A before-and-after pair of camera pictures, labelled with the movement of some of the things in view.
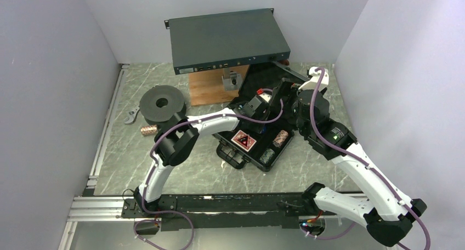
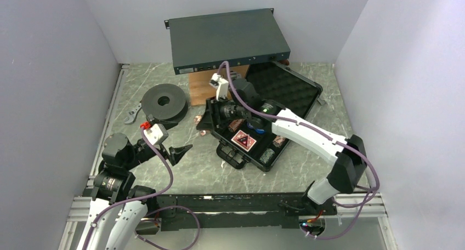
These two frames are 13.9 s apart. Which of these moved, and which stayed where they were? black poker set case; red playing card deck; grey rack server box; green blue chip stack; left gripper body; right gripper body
Moved: left gripper body; right gripper body
Stayed: green blue chip stack; black poker set case; grey rack server box; red playing card deck
